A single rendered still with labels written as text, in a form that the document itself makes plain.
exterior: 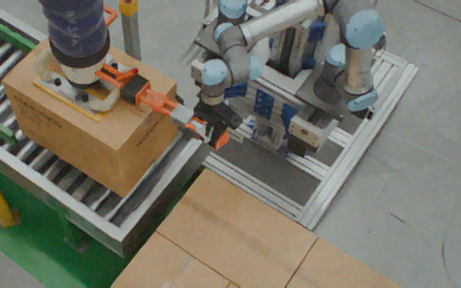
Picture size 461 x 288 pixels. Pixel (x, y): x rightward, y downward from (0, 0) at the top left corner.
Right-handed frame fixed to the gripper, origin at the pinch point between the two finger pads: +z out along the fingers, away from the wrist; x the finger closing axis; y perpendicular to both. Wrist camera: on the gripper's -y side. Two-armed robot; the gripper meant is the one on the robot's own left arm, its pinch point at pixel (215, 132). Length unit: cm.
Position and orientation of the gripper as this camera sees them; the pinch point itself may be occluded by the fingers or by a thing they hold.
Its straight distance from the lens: 223.6
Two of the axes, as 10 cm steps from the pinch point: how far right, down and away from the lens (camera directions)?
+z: 0.3, 5.3, 8.5
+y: -8.1, -4.8, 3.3
